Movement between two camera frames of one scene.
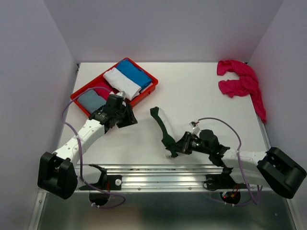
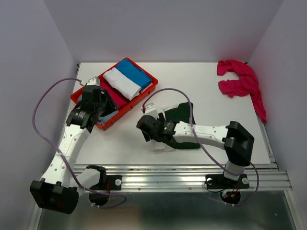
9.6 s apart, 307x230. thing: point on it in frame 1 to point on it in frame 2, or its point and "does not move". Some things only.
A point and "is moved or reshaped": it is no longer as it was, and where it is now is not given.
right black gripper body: x=190 y=143 to x=148 y=137
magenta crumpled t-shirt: x=247 y=84 does not move
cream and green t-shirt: x=169 y=138 is moved or reshaped
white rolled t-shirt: x=122 y=83 does not move
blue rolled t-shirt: x=135 y=73 does not move
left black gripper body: x=124 y=117 to x=107 y=105
